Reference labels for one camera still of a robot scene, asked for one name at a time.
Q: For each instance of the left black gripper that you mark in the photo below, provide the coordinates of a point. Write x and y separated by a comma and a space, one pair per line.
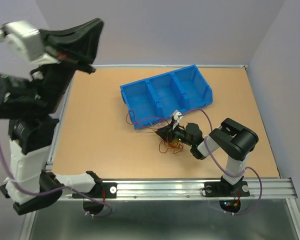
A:
81, 42

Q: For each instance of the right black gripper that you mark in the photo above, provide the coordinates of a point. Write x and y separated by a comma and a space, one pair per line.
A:
166, 132

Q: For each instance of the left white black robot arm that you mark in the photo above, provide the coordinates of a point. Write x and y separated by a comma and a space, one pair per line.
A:
28, 105

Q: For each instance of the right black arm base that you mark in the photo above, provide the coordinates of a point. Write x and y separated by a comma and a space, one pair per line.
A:
229, 195

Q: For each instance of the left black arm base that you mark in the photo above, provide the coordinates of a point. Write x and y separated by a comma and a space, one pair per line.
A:
102, 192

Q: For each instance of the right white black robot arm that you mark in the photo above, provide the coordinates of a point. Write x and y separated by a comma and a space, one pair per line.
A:
236, 140

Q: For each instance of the blue three-compartment plastic bin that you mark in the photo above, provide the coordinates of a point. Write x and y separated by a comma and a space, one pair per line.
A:
152, 99

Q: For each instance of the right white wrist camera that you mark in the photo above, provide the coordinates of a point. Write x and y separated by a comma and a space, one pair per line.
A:
175, 119

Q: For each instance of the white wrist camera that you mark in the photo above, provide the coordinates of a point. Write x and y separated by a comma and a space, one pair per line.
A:
175, 119
25, 40

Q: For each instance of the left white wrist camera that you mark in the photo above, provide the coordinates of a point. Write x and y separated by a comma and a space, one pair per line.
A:
25, 40

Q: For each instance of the aluminium front rail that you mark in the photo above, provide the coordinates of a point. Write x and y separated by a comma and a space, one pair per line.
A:
175, 189

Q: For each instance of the aluminium side frame rail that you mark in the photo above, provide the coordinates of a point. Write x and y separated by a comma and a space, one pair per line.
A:
59, 114

